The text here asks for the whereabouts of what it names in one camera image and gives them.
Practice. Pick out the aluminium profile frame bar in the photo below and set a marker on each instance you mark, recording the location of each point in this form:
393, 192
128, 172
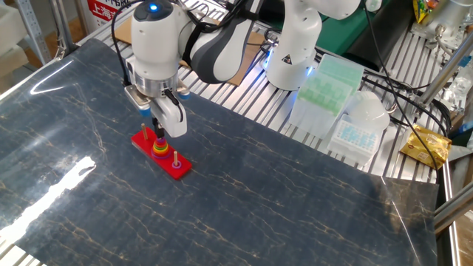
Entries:
454, 210

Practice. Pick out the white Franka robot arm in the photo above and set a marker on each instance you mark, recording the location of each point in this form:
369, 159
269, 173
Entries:
292, 44

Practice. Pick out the brown cardboard sheet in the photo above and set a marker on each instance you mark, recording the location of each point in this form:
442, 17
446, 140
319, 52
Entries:
255, 48

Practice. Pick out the aluminium frame post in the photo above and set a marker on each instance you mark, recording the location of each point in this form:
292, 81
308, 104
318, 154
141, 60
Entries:
63, 26

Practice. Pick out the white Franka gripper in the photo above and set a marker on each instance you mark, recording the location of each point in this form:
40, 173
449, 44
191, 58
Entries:
175, 125

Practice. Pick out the red Hanoi base board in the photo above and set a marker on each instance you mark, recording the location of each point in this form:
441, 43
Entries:
148, 144

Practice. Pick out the white box red print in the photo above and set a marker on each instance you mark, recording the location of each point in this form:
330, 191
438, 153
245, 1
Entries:
105, 14

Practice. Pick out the white foam box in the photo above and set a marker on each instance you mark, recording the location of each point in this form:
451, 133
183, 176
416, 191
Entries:
11, 29

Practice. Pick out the translucent white dome lid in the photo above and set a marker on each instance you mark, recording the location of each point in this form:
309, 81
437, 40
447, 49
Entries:
369, 109

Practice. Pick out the green sheet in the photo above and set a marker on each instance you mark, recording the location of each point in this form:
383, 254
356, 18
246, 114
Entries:
340, 29

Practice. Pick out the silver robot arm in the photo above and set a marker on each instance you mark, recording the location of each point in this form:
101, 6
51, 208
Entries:
449, 18

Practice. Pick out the green pipette tip box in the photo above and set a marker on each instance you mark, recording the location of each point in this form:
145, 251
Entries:
325, 92

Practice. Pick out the black foam sheet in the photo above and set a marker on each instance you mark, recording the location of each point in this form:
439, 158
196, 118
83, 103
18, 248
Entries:
384, 40

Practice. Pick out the aluminium frame pole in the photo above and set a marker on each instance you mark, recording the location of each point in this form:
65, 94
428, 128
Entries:
443, 74

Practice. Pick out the silver wrist camera blue tape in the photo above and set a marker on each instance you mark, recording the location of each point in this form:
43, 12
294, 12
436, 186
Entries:
136, 98

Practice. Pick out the colourful snack bag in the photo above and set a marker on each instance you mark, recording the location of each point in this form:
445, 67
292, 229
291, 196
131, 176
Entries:
423, 9

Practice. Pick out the gold snack bag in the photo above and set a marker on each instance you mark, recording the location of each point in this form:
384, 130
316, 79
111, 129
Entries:
425, 146

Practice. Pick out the wooden Hanoi peg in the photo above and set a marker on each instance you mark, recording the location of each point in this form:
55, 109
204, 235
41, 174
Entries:
176, 157
144, 132

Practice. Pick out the clear plastic bag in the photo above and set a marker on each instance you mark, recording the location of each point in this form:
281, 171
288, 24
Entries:
462, 90

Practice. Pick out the dark blue marble mat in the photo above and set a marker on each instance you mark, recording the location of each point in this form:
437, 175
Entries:
258, 192

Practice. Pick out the perforated metal shelf upright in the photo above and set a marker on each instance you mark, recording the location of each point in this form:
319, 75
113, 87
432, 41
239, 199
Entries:
31, 26

